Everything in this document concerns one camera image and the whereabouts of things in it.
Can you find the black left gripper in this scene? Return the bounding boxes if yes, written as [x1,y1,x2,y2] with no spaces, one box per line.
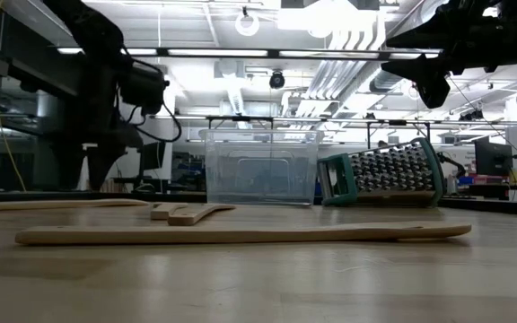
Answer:
[76,120,144,192]

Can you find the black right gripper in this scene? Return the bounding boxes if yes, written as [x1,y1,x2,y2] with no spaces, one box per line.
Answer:
[381,0,517,109]

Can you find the wooden spoon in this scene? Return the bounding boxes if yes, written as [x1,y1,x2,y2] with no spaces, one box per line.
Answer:
[0,198,151,213]

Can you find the stack of wooden blocks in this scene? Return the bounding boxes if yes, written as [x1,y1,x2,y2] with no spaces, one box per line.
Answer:
[101,178,125,194]

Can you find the dark computer monitor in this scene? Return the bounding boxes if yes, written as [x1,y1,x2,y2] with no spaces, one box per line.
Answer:
[473,136,514,178]
[141,139,168,172]

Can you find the black ceiling mounted device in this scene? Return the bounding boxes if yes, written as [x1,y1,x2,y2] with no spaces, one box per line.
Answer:
[459,109,485,122]

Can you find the white ceiling pipe bundle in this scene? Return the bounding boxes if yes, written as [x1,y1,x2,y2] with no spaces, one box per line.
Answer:
[305,17,388,102]

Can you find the red and blue boxes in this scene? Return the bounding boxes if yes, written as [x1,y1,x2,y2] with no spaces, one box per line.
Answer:
[453,169,511,186]

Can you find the long flat wooden spatula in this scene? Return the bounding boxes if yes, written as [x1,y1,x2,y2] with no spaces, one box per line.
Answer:
[14,221,473,246]

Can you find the clear plastic bin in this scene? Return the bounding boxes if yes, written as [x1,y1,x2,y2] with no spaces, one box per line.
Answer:
[197,128,325,207]

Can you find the overhead LED light bar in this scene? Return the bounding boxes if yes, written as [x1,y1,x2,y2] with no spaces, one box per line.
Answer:
[56,46,442,63]

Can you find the silver spiral ventilation duct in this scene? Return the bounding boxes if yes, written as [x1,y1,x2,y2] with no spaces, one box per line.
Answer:
[368,0,448,93]

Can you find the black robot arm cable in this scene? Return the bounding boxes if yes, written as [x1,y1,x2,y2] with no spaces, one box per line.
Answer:
[123,100,183,144]

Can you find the metal box grater green frame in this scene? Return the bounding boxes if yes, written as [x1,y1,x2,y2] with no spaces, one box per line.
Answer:
[315,136,447,208]

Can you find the black metal gantry frame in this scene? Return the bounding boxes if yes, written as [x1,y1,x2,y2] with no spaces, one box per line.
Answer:
[205,114,433,150]

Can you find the black overhead camera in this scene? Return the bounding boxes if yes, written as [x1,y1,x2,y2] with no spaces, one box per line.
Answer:
[268,70,286,90]

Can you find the white hanging ring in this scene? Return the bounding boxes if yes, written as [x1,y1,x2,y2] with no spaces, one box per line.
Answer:
[234,11,261,38]

